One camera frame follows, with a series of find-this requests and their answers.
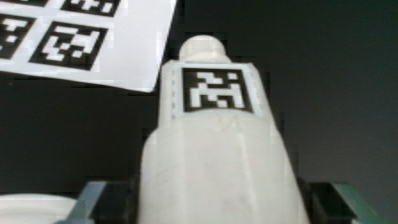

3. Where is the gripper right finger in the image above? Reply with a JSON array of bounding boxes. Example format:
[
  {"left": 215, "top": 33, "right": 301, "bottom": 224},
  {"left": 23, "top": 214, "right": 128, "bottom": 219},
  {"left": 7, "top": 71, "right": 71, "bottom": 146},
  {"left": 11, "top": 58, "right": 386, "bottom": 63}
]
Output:
[{"left": 306, "top": 182, "right": 389, "bottom": 224}]

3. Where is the white marker sheet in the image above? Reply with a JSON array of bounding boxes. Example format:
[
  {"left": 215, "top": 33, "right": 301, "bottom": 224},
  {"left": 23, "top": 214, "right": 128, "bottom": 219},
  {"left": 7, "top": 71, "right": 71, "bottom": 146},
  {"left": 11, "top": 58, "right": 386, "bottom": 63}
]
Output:
[{"left": 0, "top": 0, "right": 178, "bottom": 92}]

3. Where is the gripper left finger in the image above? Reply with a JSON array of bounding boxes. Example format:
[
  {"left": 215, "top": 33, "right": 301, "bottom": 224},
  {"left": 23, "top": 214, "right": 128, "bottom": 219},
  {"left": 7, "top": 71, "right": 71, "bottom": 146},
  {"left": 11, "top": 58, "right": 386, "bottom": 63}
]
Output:
[{"left": 55, "top": 181, "right": 130, "bottom": 224}]

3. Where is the white round table top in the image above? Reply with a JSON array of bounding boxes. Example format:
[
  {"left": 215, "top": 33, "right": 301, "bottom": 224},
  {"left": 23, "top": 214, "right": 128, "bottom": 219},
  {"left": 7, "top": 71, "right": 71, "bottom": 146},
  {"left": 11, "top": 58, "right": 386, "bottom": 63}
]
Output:
[{"left": 0, "top": 194, "right": 77, "bottom": 224}]

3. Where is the white cylindrical table leg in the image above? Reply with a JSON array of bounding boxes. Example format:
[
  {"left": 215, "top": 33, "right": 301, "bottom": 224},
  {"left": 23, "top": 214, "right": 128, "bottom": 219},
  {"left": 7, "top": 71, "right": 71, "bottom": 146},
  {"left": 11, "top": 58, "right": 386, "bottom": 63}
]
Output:
[{"left": 137, "top": 35, "right": 310, "bottom": 224}]

